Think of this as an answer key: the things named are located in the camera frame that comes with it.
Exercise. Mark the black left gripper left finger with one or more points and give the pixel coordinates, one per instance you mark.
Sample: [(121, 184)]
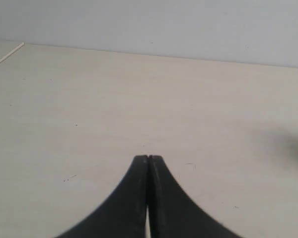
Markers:
[(123, 212)]

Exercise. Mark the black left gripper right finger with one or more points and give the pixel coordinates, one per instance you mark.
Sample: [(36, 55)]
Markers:
[(172, 213)]

